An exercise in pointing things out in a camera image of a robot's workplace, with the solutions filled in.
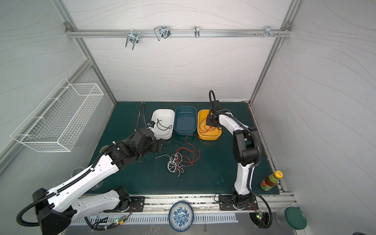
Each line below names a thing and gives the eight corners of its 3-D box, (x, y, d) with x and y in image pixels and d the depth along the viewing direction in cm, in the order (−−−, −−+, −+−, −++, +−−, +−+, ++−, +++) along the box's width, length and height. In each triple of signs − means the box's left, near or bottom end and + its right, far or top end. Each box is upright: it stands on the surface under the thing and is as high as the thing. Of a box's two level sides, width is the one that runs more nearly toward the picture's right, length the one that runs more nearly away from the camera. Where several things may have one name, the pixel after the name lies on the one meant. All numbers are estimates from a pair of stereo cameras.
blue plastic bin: (174, 137, 104) (173, 130, 97) (176, 112, 119) (175, 105, 113) (197, 137, 104) (197, 130, 97) (196, 112, 119) (196, 105, 113)
